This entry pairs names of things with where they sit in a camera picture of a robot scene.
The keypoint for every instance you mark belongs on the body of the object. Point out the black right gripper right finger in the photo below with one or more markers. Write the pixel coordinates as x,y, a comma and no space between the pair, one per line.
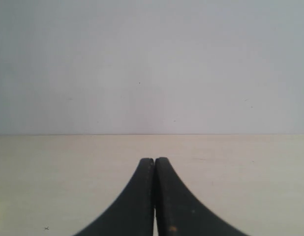
179,212

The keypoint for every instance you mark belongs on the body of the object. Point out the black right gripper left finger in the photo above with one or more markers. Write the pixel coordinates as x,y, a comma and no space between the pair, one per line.
132,212

